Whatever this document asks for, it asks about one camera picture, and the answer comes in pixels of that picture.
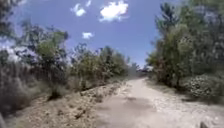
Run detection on pale dirt gravel path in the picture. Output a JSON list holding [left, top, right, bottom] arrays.
[[93, 77, 224, 128]]

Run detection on dry stony verge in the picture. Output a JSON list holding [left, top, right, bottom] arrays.
[[3, 81, 128, 128]]

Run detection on robot's own part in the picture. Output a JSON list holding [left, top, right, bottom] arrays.
[[199, 121, 210, 128]]

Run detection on row of trees and bushes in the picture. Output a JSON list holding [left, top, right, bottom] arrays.
[[0, 0, 141, 116]]

